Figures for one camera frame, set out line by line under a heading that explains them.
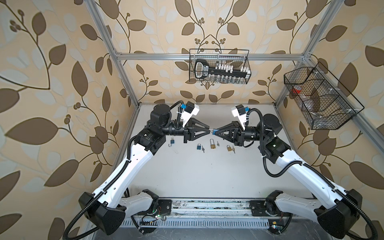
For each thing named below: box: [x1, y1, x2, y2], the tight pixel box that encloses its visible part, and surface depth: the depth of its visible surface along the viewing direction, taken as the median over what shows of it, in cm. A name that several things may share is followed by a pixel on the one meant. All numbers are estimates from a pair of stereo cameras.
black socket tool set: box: [194, 59, 252, 83], surface depth 86 cm
